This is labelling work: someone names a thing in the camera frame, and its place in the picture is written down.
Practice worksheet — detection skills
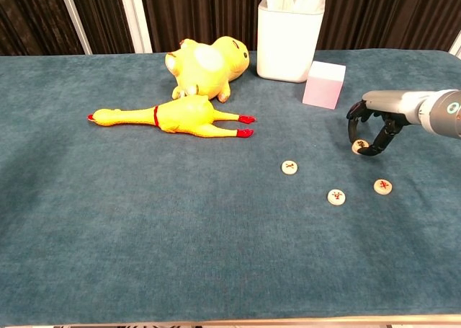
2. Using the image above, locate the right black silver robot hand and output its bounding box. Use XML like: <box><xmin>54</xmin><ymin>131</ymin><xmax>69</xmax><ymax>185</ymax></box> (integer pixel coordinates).
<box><xmin>346</xmin><ymin>89</ymin><xmax>433</xmax><ymax>158</ymax></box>

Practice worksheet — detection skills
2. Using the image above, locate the pink white cube block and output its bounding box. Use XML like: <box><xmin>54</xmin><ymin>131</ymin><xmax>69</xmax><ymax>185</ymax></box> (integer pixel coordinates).
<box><xmin>301</xmin><ymin>61</ymin><xmax>347</xmax><ymax>110</ymax></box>

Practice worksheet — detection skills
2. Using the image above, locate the white square plastic container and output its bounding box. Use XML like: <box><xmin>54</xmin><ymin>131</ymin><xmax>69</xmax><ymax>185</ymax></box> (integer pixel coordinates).
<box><xmin>256</xmin><ymin>0</ymin><xmax>325</xmax><ymax>84</ymax></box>

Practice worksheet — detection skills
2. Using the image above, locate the yellow plush duck toy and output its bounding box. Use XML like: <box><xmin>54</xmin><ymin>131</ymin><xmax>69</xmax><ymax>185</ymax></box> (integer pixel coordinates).
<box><xmin>164</xmin><ymin>35</ymin><xmax>251</xmax><ymax>104</ymax></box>

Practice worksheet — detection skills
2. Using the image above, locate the yellow rubber chicken toy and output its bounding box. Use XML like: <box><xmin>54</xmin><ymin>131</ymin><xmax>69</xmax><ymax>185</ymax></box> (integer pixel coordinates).
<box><xmin>86</xmin><ymin>94</ymin><xmax>257</xmax><ymax>139</ymax></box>

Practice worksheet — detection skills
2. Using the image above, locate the dark brown pleated curtain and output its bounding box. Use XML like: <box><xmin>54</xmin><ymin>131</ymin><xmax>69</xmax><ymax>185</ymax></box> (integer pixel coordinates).
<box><xmin>0</xmin><ymin>0</ymin><xmax>461</xmax><ymax>57</ymax></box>

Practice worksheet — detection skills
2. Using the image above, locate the teal fabric table mat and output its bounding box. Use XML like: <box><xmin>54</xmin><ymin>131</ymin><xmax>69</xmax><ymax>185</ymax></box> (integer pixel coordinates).
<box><xmin>0</xmin><ymin>49</ymin><xmax>461</xmax><ymax>325</ymax></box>

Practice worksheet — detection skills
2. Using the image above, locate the white metal frame post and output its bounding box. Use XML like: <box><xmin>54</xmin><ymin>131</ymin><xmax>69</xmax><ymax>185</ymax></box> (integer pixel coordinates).
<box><xmin>448</xmin><ymin>30</ymin><xmax>461</xmax><ymax>61</ymax></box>
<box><xmin>56</xmin><ymin>0</ymin><xmax>94</xmax><ymax>56</ymax></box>
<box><xmin>117</xmin><ymin>0</ymin><xmax>154</xmax><ymax>54</ymax></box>

